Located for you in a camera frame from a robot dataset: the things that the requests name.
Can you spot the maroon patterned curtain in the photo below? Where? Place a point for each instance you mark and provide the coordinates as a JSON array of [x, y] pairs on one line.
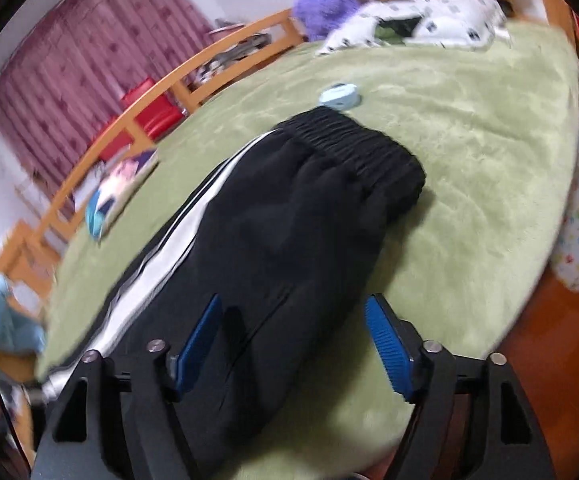
[[89, 55]]

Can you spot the light blue cloth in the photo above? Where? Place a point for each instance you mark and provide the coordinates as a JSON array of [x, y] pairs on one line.
[[2, 315]]

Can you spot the green fleece blanket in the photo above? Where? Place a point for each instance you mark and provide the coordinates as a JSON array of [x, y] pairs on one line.
[[469, 160]]

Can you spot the wooden bed frame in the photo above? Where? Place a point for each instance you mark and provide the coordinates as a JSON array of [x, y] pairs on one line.
[[169, 85]]

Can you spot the purple plush toy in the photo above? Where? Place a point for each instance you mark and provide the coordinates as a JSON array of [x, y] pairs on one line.
[[323, 0]]

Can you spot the colourful picture book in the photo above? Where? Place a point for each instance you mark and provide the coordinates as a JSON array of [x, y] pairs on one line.
[[119, 187]]

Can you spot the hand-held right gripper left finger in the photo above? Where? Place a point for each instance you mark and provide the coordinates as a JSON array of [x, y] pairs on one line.
[[200, 336]]

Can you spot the black pants with white stripes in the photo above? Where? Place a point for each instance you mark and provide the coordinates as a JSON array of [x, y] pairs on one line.
[[289, 280]]

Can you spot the light blue small object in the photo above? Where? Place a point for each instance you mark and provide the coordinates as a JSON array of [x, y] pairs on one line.
[[338, 95]]

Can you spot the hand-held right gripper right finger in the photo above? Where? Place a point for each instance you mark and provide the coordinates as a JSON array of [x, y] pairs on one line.
[[389, 347]]

